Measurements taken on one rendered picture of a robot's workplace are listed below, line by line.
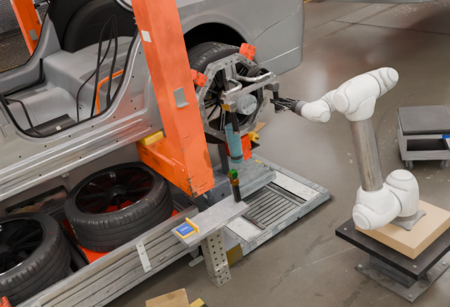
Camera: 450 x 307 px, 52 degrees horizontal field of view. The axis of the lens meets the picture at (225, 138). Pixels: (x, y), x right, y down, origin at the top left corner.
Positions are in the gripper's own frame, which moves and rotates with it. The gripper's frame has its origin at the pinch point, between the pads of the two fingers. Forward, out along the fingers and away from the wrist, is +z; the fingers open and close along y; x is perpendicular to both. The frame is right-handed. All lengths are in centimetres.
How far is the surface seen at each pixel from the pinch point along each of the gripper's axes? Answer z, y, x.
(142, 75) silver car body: 49, -63, 30
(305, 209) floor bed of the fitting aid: -16, -1, -78
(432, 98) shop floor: 16, 203, -83
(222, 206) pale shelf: -16, -63, -38
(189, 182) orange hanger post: -5, -75, -20
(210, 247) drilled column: -24, -81, -52
